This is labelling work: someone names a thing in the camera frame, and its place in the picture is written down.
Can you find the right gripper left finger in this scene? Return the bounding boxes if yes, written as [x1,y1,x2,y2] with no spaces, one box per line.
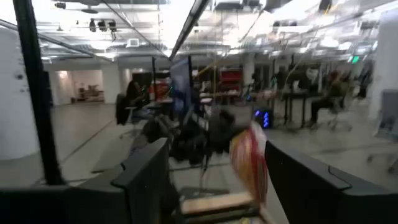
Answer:
[0,138,171,224]

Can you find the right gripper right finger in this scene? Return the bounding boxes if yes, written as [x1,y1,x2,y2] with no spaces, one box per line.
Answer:
[264,140,398,224]

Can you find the red yellow ramen packet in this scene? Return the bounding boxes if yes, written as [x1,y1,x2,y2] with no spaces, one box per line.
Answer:
[229,121,269,203]

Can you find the person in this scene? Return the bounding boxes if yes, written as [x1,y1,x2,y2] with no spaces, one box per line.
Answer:
[126,79,150,110]
[306,71,346,128]
[357,62,373,99]

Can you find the blue-lit computer tower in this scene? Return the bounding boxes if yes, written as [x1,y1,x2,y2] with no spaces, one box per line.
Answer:
[253,107,274,130]

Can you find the black computer monitor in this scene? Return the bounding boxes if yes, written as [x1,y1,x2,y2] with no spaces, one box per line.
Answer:
[170,57,193,114]

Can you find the red cabinet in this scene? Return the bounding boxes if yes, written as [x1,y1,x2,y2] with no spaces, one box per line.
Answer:
[219,68,243,91]

